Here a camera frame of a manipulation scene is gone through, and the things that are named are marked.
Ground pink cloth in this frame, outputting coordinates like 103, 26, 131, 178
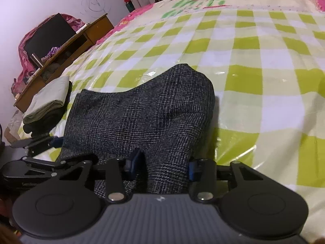
11, 14, 87, 92

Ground black monitor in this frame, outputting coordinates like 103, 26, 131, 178
23, 13, 77, 59

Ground clear plastic bag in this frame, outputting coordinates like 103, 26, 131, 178
3, 109, 26, 146

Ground metal cup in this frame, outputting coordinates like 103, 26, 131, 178
30, 53, 44, 68

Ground dark grey checked pants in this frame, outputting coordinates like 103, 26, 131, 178
60, 63, 216, 201

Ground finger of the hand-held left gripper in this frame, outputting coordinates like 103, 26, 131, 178
22, 154, 99, 176
11, 132, 63, 157

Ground purple cloth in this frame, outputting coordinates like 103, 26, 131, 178
42, 46, 63, 59

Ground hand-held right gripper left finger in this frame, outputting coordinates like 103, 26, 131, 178
60, 148, 142, 204

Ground checked printed blanket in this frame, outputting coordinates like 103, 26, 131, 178
48, 0, 325, 244

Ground wooden desk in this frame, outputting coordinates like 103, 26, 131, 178
14, 13, 115, 113

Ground stack of folded clothes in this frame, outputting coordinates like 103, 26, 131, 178
23, 75, 73, 121

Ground folded dark cloth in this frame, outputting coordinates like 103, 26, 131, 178
22, 104, 69, 134

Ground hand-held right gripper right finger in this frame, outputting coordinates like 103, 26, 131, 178
188, 158, 266, 203

